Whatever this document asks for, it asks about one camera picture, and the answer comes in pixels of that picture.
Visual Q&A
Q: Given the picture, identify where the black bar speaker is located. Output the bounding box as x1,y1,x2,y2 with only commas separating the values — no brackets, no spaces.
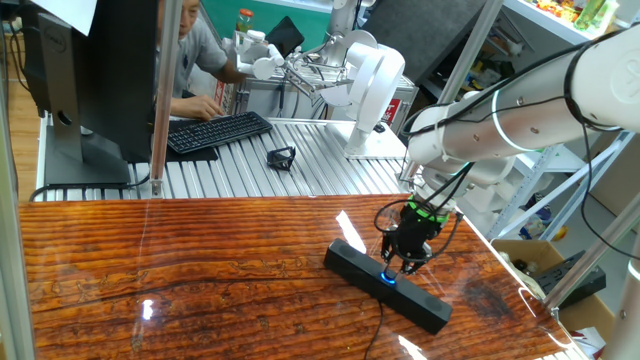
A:
323,237,454,336

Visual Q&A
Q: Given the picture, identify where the red white sign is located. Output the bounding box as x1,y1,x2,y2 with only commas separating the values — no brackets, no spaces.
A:
383,97,403,127

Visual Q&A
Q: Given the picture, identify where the white robotic hand device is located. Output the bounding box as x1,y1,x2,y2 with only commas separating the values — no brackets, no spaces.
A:
222,28,351,109

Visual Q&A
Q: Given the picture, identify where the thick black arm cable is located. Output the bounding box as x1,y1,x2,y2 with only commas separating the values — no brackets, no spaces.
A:
373,160,475,262

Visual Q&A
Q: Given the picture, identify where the black tablet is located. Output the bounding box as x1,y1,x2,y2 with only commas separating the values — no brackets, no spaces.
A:
263,14,306,60

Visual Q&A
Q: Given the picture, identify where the white paper sheet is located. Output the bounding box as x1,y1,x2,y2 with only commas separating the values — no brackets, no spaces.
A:
29,0,99,37

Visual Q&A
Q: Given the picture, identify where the thin black speaker cable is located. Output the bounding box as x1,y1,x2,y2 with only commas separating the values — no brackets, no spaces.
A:
362,298,385,360

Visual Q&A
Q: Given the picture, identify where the black desk pad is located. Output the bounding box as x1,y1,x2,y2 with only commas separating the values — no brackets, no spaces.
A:
164,145,220,164

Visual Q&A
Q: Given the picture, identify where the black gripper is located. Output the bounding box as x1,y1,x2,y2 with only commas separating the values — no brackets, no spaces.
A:
380,204,449,275

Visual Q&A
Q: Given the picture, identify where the grey metal shelving frame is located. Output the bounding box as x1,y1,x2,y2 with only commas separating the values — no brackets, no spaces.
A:
487,130,636,242

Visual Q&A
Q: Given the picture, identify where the wood grain table mat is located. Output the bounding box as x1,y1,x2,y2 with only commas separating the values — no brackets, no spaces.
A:
18,193,591,360

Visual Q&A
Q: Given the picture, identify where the bottle with orange cap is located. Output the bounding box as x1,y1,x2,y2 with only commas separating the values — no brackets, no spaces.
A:
234,7,255,35

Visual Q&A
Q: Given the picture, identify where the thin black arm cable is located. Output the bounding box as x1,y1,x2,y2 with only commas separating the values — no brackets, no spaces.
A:
402,27,640,261

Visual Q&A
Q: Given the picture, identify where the person in grey shirt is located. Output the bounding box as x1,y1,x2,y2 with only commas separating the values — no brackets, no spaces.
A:
155,0,249,122

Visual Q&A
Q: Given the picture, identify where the black computer monitor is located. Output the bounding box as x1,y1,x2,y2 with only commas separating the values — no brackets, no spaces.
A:
19,0,161,189

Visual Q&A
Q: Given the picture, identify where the white shelf with items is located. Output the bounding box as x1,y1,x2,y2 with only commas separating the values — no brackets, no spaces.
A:
502,0,640,49

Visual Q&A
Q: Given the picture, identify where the black plastic case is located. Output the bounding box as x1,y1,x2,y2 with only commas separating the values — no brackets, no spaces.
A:
533,249,608,310

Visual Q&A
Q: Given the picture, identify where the dark grey panel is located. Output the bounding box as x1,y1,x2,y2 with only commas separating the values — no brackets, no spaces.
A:
359,0,489,86

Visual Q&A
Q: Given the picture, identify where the brown cardboard box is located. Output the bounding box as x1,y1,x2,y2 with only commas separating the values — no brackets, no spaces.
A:
491,238,617,346

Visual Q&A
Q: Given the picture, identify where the black computer keyboard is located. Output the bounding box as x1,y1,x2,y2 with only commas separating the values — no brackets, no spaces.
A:
166,110,274,155

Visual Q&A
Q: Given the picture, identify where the aluminium frame post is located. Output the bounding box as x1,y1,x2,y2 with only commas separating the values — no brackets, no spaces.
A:
435,0,505,106
148,0,185,200
0,64,37,360
543,192,640,314

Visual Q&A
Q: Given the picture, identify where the small black phone stand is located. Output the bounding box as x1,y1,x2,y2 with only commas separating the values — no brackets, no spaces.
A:
265,145,297,172

